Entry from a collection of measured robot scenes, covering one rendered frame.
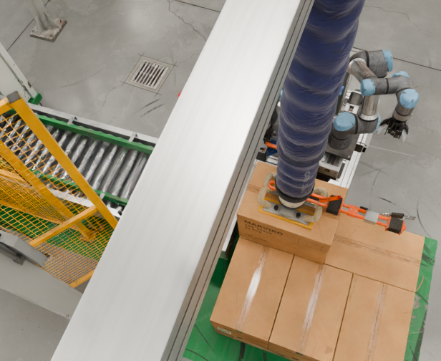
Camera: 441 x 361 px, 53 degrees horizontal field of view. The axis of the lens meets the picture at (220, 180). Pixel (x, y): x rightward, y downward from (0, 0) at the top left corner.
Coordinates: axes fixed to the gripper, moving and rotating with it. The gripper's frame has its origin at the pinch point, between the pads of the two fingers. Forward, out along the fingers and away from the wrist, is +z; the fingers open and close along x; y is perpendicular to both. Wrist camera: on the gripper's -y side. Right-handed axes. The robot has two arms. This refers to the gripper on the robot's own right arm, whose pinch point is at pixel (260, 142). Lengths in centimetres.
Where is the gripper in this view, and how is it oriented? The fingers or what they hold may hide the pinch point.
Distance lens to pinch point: 282.5
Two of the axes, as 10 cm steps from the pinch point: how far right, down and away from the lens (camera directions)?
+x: 3.7, -8.4, 4.0
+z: 0.8, 4.6, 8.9
